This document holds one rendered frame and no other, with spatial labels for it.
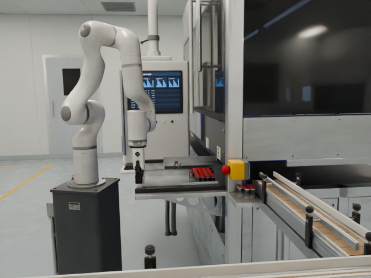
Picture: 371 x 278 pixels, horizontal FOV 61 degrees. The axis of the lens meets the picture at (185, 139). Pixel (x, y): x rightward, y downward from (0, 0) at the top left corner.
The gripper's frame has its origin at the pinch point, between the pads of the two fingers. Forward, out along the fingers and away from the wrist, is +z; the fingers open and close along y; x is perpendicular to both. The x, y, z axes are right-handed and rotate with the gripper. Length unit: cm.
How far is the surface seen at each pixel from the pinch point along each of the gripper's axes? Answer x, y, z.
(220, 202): -37.5, -1.1, 12.3
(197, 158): -34, 54, 2
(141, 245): 7, 123, 92
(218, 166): -43, 28, 2
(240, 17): -43, -12, -69
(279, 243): -54, -33, 18
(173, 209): -21, 99, 52
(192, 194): -23.6, -10.9, 4.8
